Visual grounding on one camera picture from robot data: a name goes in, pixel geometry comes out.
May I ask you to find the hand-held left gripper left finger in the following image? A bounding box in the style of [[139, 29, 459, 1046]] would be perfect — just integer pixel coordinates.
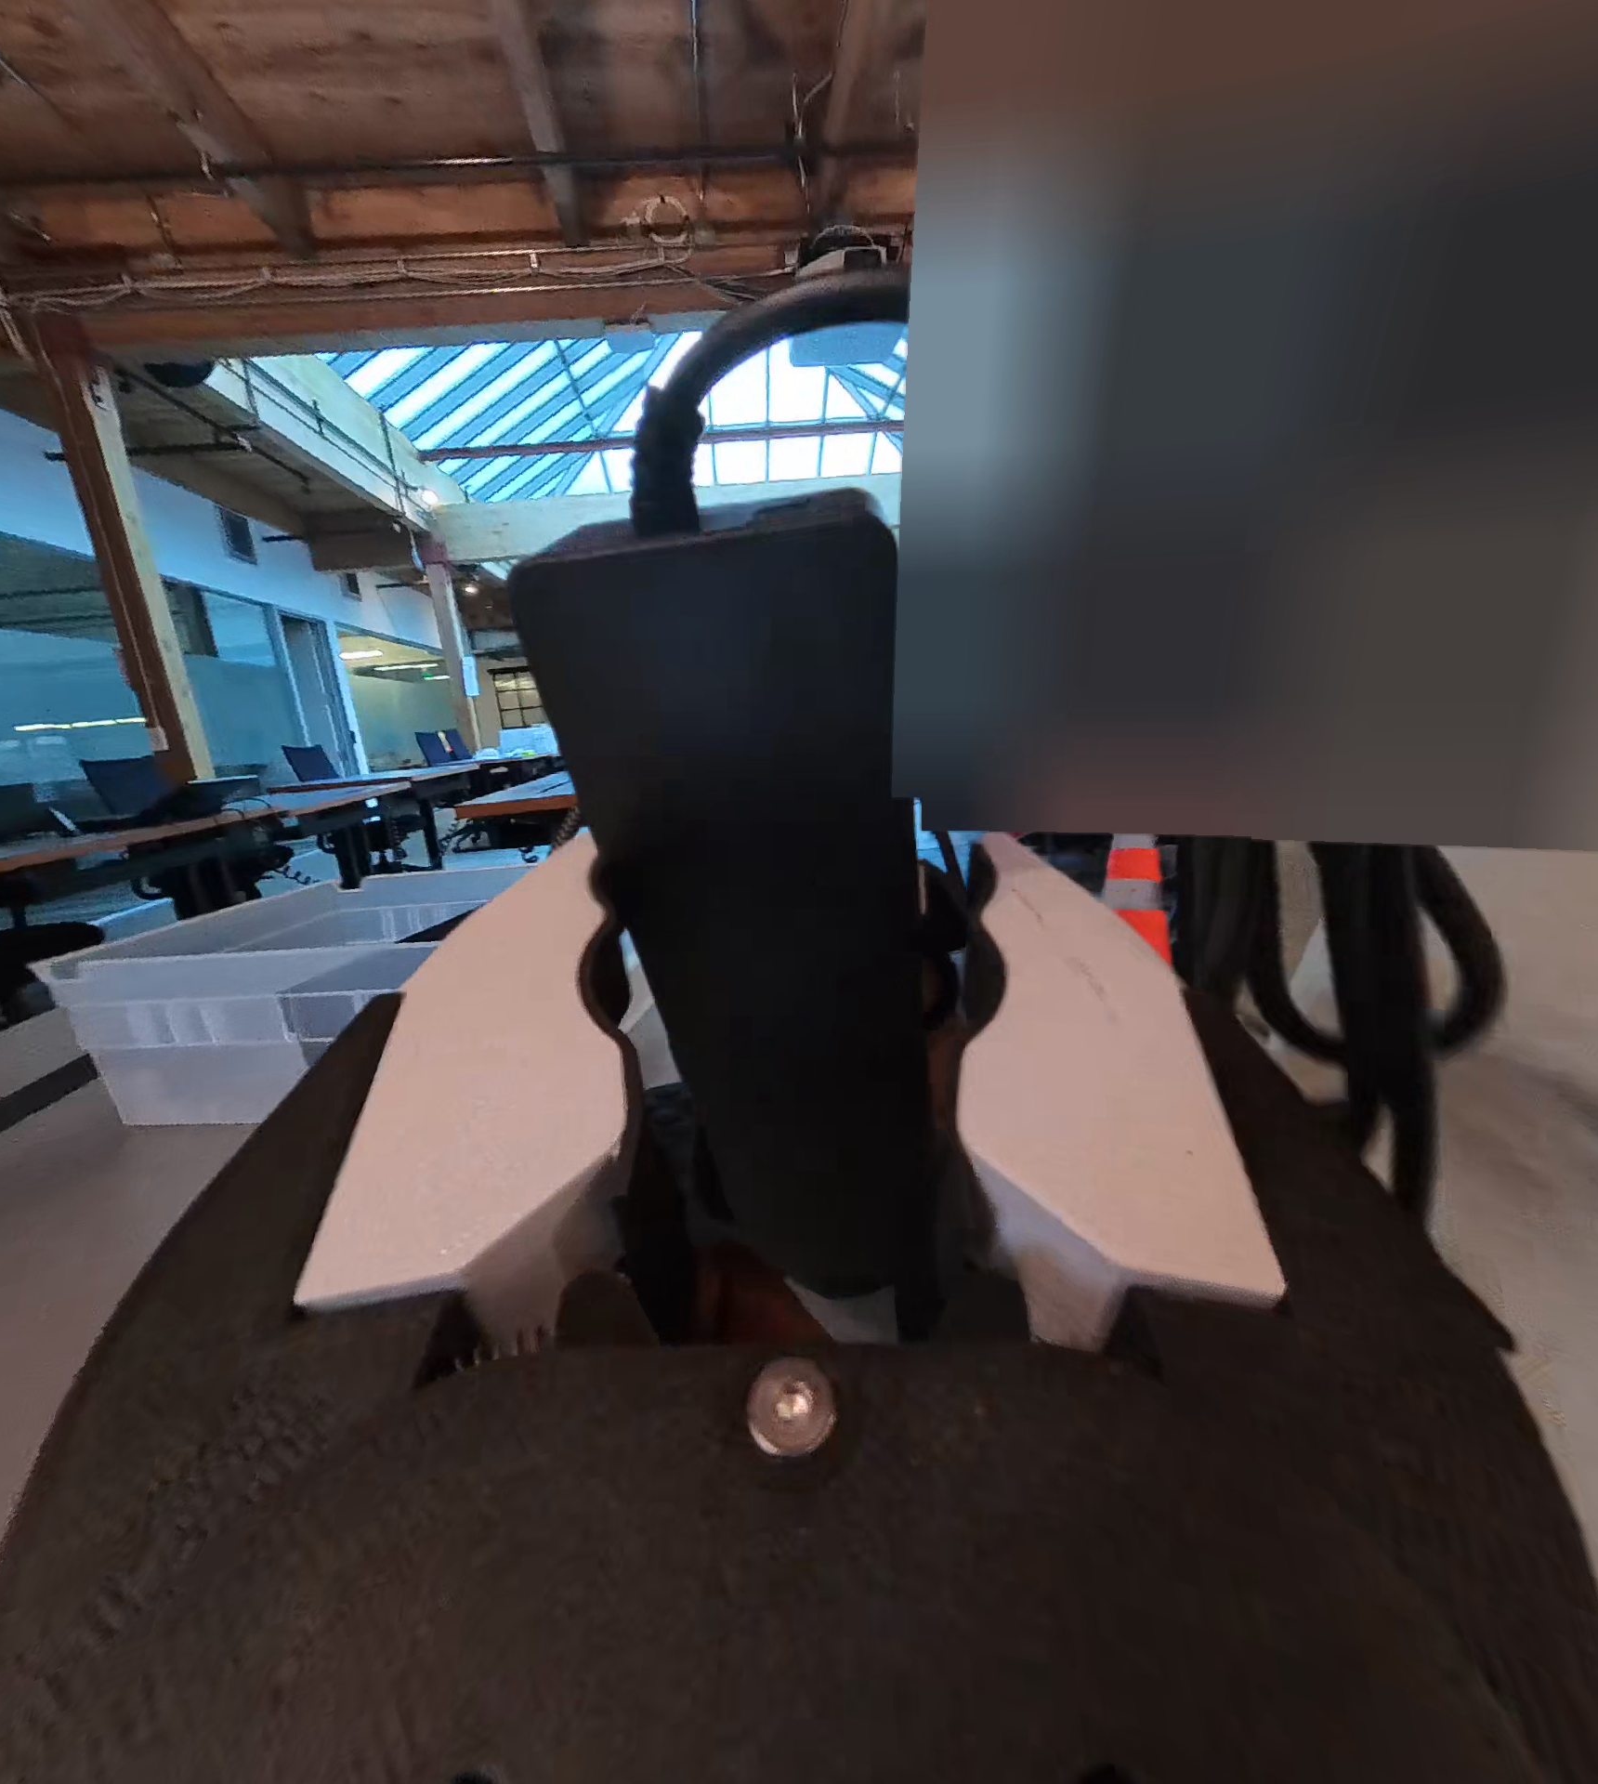
[[294, 835, 646, 1322]]

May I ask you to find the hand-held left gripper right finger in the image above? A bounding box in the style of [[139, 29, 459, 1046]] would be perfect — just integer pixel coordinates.
[[951, 835, 1287, 1350]]

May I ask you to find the clear plastic bin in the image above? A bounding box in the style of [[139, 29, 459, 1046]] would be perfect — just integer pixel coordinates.
[[30, 864, 494, 1128]]

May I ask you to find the black hub cable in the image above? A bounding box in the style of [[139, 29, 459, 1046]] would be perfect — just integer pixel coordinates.
[[632, 274, 1508, 1220]]

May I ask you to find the person's left hand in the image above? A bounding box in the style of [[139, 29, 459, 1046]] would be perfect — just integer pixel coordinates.
[[693, 1239, 834, 1349]]

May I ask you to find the orange traffic cone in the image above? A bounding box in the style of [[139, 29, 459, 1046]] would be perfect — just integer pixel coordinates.
[[1104, 835, 1176, 967]]

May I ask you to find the row of wooden office desks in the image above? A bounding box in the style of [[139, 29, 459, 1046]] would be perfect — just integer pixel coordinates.
[[0, 753, 579, 980]]

